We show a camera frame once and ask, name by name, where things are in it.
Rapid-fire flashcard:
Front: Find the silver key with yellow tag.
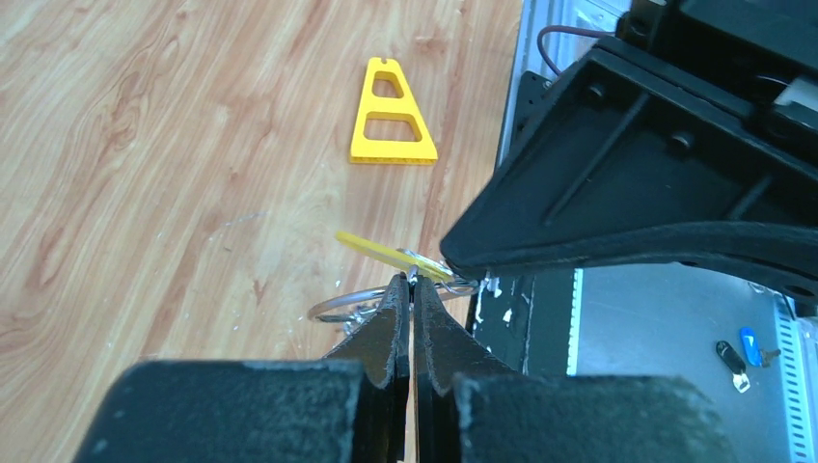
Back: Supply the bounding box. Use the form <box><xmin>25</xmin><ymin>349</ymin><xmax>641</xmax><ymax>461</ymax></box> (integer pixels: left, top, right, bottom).
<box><xmin>335</xmin><ymin>231</ymin><xmax>480</xmax><ymax>296</ymax></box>

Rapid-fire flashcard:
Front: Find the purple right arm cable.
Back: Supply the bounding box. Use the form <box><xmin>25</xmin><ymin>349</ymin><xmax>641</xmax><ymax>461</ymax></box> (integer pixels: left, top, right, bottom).
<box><xmin>536</xmin><ymin>24</ymin><xmax>618</xmax><ymax>78</ymax></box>

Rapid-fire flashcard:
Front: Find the yellow triangle block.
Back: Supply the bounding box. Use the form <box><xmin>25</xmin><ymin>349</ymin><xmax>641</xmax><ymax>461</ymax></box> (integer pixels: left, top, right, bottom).
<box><xmin>349</xmin><ymin>57</ymin><xmax>438</xmax><ymax>165</ymax></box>

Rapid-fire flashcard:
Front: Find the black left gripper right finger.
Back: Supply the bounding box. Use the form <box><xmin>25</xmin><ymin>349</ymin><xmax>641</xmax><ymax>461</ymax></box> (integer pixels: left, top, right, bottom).
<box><xmin>412</xmin><ymin>277</ymin><xmax>735</xmax><ymax>462</ymax></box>

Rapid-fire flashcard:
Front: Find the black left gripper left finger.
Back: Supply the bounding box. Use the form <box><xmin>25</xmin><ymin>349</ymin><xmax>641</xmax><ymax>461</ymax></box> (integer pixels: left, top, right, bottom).
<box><xmin>75</xmin><ymin>274</ymin><xmax>411</xmax><ymax>462</ymax></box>

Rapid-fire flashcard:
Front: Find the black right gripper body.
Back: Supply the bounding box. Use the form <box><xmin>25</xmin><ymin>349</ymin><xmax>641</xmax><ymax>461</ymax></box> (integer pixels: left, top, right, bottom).
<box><xmin>616</xmin><ymin>0</ymin><xmax>817</xmax><ymax>165</ymax></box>

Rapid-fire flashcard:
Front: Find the large keyring with keys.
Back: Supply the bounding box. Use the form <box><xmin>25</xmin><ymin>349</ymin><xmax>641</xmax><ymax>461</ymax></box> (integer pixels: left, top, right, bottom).
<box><xmin>307</xmin><ymin>280</ymin><xmax>479</xmax><ymax>335</ymax></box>

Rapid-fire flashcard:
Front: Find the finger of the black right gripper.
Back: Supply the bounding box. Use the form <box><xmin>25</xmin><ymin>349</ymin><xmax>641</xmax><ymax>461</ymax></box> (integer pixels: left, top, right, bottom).
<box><xmin>440</xmin><ymin>38</ymin><xmax>817</xmax><ymax>304</ymax></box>

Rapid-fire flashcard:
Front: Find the blue key fob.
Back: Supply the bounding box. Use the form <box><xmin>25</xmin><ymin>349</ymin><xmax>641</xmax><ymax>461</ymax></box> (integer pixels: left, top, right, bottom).
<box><xmin>739</xmin><ymin>327</ymin><xmax>780</xmax><ymax>368</ymax></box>

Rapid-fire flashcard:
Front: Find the white slotted cable duct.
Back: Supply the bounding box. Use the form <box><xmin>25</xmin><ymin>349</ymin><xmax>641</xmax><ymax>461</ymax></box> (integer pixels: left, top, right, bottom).
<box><xmin>775</xmin><ymin>295</ymin><xmax>817</xmax><ymax>462</ymax></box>

